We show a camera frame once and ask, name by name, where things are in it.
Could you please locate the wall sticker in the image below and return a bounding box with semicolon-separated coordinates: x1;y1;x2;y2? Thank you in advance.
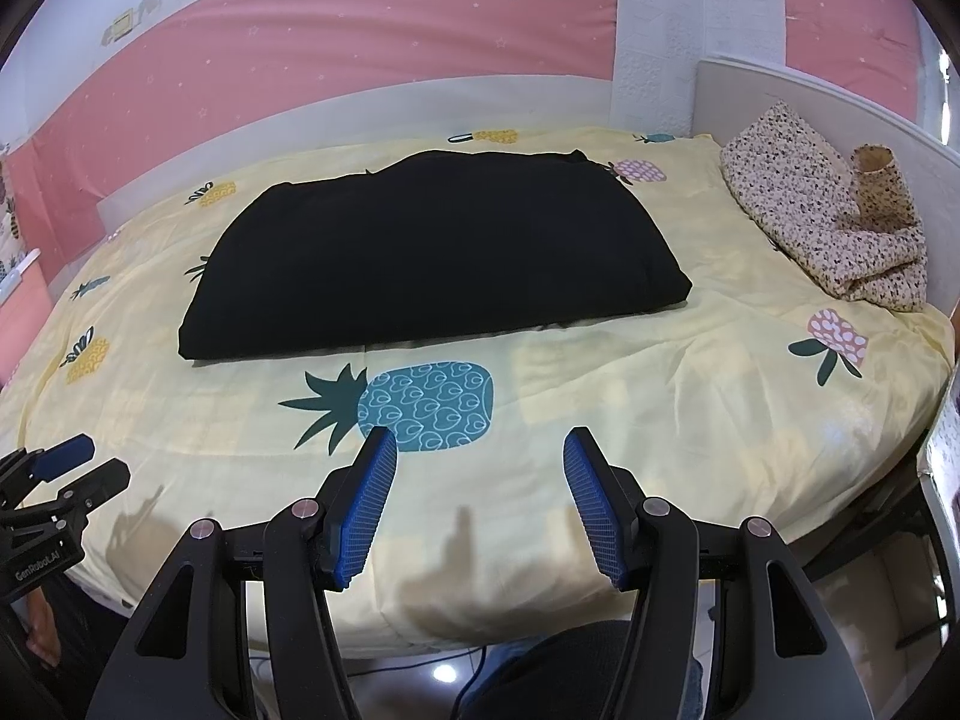
101;0;163;47

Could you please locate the person's left forearm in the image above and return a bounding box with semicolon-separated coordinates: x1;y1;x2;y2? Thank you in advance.
25;585;61;665

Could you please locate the floral print cloth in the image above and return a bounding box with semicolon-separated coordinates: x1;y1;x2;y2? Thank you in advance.
720;100;929;312

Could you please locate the white wall strip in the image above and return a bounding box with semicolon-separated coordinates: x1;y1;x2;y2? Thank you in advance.
0;247;40;302

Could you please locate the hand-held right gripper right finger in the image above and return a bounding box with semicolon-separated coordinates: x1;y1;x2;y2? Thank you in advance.
562;426;853;720

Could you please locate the black cable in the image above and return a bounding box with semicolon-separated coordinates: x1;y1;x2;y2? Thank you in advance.
450;645;490;720

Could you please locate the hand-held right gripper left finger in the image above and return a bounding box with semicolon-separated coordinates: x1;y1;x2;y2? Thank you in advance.
94;426;399;720

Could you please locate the yellow pineapple print bed cover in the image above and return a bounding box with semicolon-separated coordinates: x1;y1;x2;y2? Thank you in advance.
15;124;955;653

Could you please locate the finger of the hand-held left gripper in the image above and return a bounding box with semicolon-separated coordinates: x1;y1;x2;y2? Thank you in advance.
0;432;96;505
30;457;132;535

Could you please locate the white bed headboard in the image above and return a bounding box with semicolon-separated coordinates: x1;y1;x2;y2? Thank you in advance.
694;56;947;301

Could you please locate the large black garment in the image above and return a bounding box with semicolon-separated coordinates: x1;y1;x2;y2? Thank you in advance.
177;148;692;361

